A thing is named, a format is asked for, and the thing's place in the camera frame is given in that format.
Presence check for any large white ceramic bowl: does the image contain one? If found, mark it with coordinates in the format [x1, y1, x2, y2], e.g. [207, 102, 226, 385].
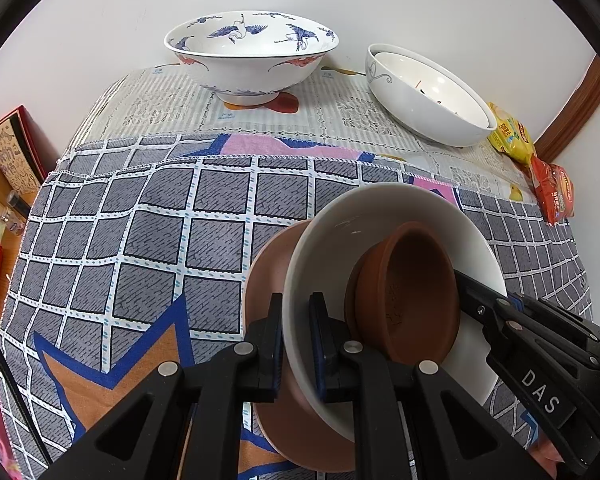
[365, 44, 498, 148]

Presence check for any red chips bag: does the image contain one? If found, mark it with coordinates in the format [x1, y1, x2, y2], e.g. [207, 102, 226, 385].
[529, 155, 574, 224]

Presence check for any black cable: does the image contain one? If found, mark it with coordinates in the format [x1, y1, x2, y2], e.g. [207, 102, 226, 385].
[0, 309, 54, 466]

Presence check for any grey checked tablecloth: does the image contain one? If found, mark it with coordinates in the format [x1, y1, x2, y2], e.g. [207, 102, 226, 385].
[0, 134, 591, 479]

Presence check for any newspaper print table cover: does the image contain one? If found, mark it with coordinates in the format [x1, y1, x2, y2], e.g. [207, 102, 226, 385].
[69, 65, 534, 202]

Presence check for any brown wooden door frame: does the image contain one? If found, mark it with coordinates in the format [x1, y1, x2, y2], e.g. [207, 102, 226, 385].
[534, 55, 600, 162]

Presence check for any large brown saucer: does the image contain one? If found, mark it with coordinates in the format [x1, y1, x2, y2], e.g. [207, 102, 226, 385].
[343, 221, 460, 365]

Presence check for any small glass bottle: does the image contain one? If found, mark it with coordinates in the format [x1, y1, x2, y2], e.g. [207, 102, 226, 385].
[1, 190, 31, 235]

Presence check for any lemon rabbit white bowl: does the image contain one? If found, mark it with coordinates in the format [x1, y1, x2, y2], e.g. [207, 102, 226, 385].
[375, 51, 493, 130]

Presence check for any blue crane patterned bowl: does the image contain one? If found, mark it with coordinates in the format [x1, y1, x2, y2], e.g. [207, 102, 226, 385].
[163, 10, 339, 106]

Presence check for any pink square plate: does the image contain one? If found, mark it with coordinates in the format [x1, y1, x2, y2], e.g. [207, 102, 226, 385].
[244, 220, 355, 474]

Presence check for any yellow chips bag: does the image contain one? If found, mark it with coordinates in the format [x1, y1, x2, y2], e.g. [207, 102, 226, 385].
[488, 102, 535, 166]

